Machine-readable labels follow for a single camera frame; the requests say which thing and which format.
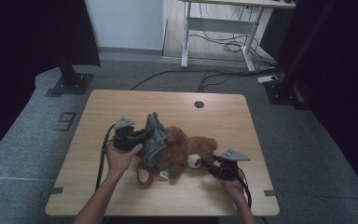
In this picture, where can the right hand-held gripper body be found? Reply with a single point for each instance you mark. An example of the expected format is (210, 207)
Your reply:
(228, 166)

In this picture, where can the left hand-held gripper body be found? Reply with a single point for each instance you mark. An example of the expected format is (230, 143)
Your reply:
(126, 138)

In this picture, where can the grey cloth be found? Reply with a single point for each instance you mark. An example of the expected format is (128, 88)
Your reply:
(155, 140)

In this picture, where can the brown teddy bear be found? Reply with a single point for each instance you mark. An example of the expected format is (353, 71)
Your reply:
(180, 152)

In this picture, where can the person's left hand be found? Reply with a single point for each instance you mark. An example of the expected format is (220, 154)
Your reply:
(121, 160)

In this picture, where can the person's right hand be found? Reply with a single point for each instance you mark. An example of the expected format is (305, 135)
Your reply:
(233, 188)

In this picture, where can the grey tape strip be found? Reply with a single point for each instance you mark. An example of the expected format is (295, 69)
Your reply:
(57, 190)
(271, 193)

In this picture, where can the white power strip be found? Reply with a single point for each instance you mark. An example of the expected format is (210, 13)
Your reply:
(267, 79)

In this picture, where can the black curtain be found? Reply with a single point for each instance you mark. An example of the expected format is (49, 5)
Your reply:
(28, 46)
(348, 77)

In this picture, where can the black stand with base plate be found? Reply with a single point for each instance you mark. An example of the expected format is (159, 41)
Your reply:
(73, 82)
(279, 91)

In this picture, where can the white desk frame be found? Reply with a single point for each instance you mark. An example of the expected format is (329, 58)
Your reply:
(220, 25)

